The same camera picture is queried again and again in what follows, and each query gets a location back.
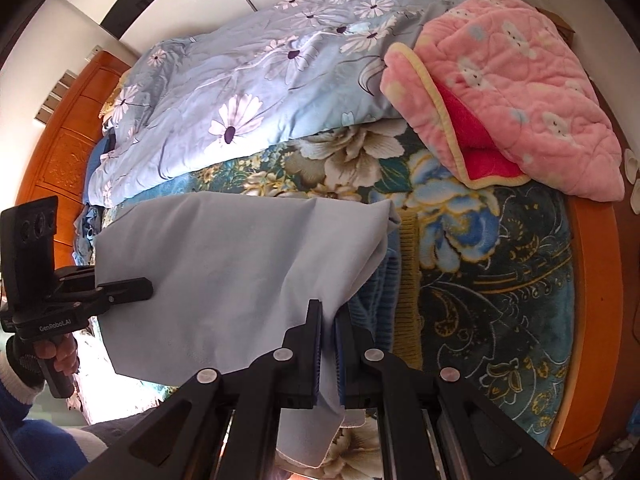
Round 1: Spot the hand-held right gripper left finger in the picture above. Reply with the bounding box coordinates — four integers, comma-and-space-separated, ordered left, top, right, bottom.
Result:
72, 299, 323, 480

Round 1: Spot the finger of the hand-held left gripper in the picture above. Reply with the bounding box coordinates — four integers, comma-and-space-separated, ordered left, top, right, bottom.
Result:
95, 277, 154, 313

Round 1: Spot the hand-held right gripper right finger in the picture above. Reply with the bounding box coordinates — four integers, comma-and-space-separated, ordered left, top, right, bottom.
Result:
335, 310, 581, 480

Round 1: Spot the light blue long-sleeve shirt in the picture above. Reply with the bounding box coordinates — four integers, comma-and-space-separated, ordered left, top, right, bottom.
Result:
92, 192, 402, 468

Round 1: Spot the person's left forearm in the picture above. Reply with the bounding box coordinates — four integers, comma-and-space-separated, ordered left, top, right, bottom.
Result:
0, 350, 108, 480

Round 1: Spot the person's left hand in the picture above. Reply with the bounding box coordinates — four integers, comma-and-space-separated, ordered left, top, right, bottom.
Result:
6, 334, 81, 388

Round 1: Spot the bright blue fleece garment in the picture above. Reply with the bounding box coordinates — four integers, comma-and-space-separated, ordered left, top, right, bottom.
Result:
347, 232, 401, 351

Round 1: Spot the yellow knitted garment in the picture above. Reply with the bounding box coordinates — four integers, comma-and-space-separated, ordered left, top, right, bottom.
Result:
390, 210, 426, 371

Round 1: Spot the blue pillow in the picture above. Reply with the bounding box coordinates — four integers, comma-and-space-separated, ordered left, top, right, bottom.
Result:
82, 135, 118, 201

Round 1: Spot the yellow patterned pillow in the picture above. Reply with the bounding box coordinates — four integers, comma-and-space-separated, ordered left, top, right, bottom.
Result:
100, 72, 131, 131

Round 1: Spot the teal floral blanket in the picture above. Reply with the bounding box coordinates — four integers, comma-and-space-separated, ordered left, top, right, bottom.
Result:
75, 122, 576, 480

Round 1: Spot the light blue floral duvet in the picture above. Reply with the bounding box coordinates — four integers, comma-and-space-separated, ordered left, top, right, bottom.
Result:
82, 0, 483, 211

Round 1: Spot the wooden footboard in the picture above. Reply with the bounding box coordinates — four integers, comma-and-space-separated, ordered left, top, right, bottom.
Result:
547, 187, 623, 453

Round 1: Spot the pink quilt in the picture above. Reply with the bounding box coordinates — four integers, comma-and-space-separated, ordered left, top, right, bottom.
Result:
379, 0, 626, 203

